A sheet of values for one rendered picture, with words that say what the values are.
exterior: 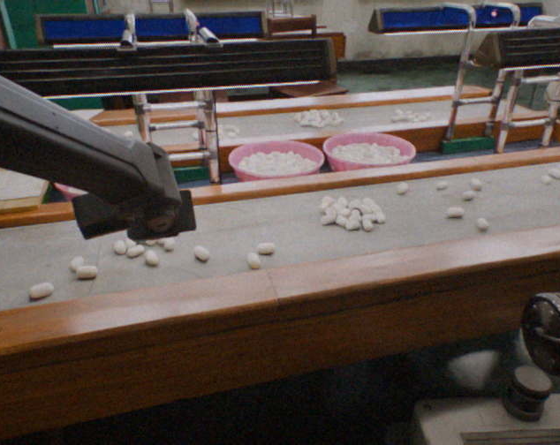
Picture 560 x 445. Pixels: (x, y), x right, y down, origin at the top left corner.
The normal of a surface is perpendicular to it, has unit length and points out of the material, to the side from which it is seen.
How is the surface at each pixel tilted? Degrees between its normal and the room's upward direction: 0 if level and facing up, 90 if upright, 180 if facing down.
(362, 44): 90
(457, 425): 0
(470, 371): 0
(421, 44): 88
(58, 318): 0
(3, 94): 68
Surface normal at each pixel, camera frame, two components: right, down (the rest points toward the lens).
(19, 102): 0.93, -0.33
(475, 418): 0.00, -0.86
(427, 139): 0.26, 0.49
